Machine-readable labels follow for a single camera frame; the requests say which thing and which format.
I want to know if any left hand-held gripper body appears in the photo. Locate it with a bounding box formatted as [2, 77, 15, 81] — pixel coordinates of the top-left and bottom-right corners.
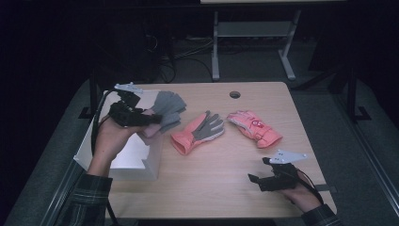
[107, 81, 149, 128]

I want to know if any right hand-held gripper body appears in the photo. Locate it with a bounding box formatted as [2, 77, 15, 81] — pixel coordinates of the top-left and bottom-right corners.
[262, 149, 310, 192]

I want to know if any grey and pink knit glove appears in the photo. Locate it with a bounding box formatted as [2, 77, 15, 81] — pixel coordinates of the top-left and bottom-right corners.
[136, 111, 184, 146]
[141, 90, 188, 117]

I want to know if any white box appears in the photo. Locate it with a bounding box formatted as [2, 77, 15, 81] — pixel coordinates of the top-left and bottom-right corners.
[72, 89, 165, 183]

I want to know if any pink padded glove with print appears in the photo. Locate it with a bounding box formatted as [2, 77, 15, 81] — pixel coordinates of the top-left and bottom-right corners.
[226, 109, 283, 150]

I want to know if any person's right hand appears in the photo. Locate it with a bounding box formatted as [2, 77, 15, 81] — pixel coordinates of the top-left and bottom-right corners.
[279, 170, 323, 215]

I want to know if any person's left hand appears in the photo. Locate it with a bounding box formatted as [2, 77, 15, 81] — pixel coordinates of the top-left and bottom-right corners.
[88, 114, 146, 172]

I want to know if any dark tape strip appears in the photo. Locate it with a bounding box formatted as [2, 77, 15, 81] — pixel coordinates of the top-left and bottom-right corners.
[313, 185, 339, 194]

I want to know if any white desk with metal legs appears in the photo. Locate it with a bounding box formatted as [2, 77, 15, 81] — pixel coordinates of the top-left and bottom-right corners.
[199, 0, 346, 82]

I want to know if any right hand-held gripper black cable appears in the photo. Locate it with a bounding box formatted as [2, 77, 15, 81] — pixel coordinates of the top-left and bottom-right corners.
[294, 168, 325, 205]

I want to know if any black stand post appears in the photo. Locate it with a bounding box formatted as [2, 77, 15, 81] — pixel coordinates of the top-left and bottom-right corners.
[344, 60, 373, 122]
[77, 66, 101, 121]

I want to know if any bundle of floor cables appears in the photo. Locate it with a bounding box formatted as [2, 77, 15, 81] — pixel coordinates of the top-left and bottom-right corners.
[143, 33, 215, 85]

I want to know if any metal frame rail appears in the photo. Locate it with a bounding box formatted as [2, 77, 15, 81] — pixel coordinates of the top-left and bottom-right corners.
[39, 158, 85, 226]
[331, 92, 399, 210]

